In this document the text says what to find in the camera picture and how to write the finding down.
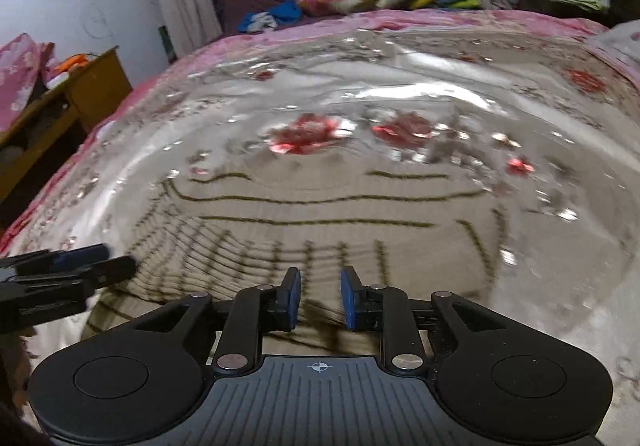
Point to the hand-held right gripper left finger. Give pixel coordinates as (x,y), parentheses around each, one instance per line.
(292,298)

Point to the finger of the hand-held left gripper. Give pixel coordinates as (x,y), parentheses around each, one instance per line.
(80,255)
(112,270)

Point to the white floral pillow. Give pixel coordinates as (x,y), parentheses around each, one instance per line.
(617,48)

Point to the pink floral blanket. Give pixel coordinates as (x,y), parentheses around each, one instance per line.
(165,85)

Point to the dark upright object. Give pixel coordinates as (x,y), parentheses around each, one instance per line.
(166,43)

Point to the wooden nightstand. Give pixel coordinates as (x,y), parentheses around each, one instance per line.
(85,85)

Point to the blue crumpled cloth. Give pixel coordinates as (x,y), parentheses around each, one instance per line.
(272,15)

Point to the pink patterned cloth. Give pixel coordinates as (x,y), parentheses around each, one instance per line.
(17,75)

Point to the silver floral bedspread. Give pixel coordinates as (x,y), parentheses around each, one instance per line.
(400,75)

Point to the beige striped knit sweater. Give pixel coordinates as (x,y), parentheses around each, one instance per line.
(300,236)

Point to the person's left forearm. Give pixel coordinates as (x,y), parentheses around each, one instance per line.
(12,366)

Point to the orange item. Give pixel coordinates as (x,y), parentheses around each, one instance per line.
(75,63)

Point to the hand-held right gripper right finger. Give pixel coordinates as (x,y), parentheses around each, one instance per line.
(351,298)

